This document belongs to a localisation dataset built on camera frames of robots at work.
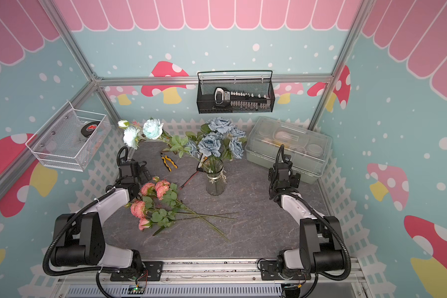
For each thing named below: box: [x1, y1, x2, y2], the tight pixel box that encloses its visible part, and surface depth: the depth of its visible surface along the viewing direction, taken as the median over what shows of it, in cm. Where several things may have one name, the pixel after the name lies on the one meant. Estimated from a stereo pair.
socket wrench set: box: [213, 86, 271, 110], surface depth 91 cm
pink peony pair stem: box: [124, 200, 239, 223], surface depth 87 cm
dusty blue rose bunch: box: [185, 116, 248, 162], surface depth 74 cm
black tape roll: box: [80, 121, 101, 138], surface depth 80 cm
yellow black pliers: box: [160, 152, 179, 172], surface depth 111 cm
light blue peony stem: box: [117, 117, 189, 158], surface depth 62 cm
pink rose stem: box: [138, 211, 217, 236], surface depth 86 cm
